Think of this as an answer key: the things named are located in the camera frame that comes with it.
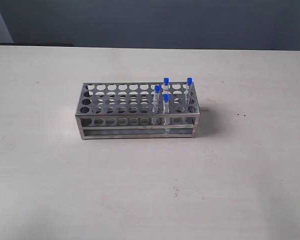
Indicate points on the stainless steel test tube rack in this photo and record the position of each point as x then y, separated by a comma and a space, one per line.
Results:
125, 111

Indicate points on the blue-capped tube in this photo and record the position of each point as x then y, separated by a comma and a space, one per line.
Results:
156, 95
166, 85
166, 109
187, 93

